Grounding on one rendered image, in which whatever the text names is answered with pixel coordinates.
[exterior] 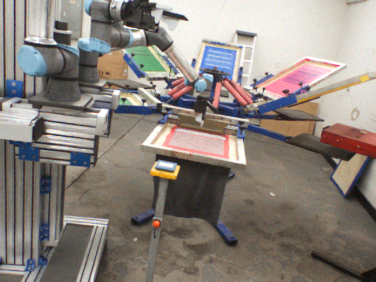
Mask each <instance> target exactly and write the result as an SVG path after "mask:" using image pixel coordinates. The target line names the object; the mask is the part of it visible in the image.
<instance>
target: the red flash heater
mask: <svg viewBox="0 0 376 282"><path fill-rule="evenodd" d="M360 131H362V132H366V134H364V133H361V132H360ZM320 142H321V143H325V144H328V145H331V146H335V147H338V148H340V149H344V150H347V151H349V152H353V153H356V154H359V155H363V156H366V157H370V158H372V159H376V133H373V132H369V131H366V130H362V129H359V128H356V127H352V126H347V125H344V124H341V123H336V124H334V125H332V126H330V127H328V128H326V129H324V130H322V133H321V140H320Z"/></svg>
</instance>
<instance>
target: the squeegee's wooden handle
mask: <svg viewBox="0 0 376 282"><path fill-rule="evenodd" d="M197 117H199V116H194V115H188V114H184V113H179V116H178V118H179V119H181V121H180V124H181V123H184V124H188V125H194V126H200V122H198V121H196V118H197ZM227 124H228V122H225V121H221V120H215V119H209V118H205V117H204V121H203V125H202V127H206V128H209V129H216V130H222V132H224V127H227Z"/></svg>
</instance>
